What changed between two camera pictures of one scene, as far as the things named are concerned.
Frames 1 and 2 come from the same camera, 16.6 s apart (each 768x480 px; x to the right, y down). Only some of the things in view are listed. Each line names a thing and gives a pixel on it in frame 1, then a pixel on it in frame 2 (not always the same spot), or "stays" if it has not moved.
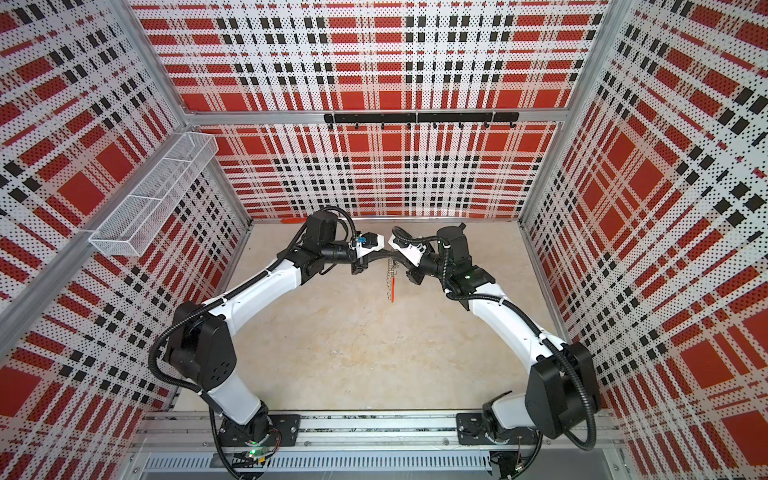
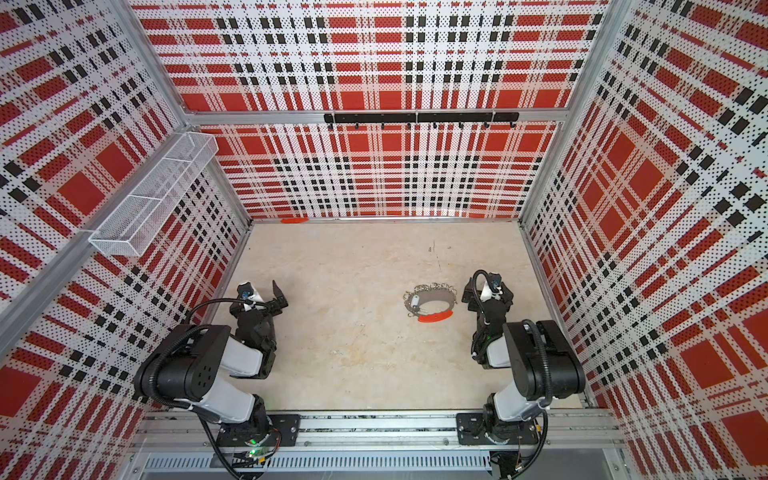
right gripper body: [430, 263] -> [475, 302]
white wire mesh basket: [139, 219] stays
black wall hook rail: [433, 118] stays
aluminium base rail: [384, 443] stays
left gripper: [362, 264] -> [277, 304]
